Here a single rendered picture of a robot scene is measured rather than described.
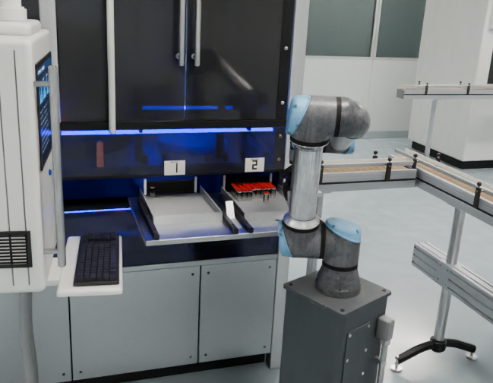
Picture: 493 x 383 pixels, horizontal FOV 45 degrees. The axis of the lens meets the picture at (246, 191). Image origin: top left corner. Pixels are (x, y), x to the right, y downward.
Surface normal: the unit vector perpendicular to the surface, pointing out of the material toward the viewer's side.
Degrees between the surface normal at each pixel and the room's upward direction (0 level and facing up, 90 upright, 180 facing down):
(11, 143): 90
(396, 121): 90
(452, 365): 0
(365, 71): 90
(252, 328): 90
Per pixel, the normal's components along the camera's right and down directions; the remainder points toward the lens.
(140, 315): 0.31, 0.30
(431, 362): 0.05, -0.95
